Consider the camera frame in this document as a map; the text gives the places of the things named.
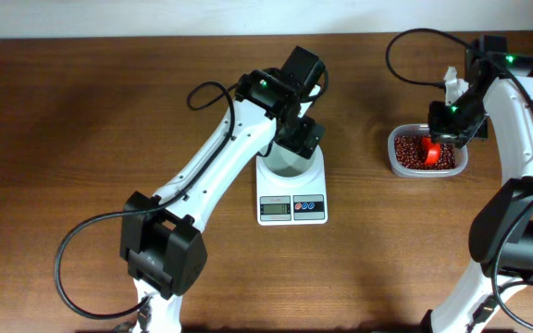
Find white digital kitchen scale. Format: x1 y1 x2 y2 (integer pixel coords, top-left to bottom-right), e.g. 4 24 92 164
255 147 328 226

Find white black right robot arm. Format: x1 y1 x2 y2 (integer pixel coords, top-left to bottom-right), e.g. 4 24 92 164
428 35 533 332

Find white round bowl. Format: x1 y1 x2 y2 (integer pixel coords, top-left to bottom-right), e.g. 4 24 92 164
257 143 318 178

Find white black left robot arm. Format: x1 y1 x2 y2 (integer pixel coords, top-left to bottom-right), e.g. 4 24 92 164
119 47 328 332

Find red plastic scoop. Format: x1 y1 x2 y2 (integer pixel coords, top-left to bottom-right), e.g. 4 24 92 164
421 137 441 166

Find clear plastic bean container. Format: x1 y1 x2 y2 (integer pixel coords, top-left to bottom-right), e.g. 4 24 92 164
388 124 468 178

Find red adzuki beans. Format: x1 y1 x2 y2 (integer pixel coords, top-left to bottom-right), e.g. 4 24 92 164
393 135 456 170

